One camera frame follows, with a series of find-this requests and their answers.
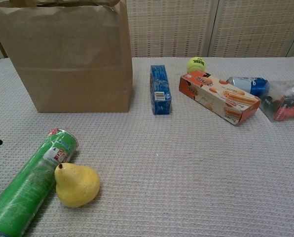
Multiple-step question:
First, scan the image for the green chips can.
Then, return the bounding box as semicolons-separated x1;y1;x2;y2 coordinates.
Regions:
0;127;79;237

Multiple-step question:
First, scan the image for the yellow pear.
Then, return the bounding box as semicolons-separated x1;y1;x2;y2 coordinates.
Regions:
54;162;101;208

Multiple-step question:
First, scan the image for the brown paper bag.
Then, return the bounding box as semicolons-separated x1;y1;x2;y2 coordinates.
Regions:
0;0;134;114

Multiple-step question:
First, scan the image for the clear bag of red parts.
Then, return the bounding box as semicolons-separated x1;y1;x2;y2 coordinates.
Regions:
259;80;294;122

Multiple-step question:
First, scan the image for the blue biscuit box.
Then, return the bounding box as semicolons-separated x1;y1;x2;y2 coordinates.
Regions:
149;65;173;116

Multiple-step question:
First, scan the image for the white woven tablecloth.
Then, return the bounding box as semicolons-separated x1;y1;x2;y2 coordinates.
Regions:
0;57;294;237

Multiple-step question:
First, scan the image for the yellow tennis ball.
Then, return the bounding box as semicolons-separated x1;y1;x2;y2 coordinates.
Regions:
186;56;207;73

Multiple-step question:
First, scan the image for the orange cream snack box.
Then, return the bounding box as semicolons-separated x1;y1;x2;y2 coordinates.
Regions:
179;70;261;126

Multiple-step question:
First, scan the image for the woven bamboo folding screen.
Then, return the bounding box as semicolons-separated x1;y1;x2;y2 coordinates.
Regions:
0;0;294;59

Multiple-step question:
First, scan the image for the blue white drink can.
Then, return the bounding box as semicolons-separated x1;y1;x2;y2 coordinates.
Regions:
225;77;268;97

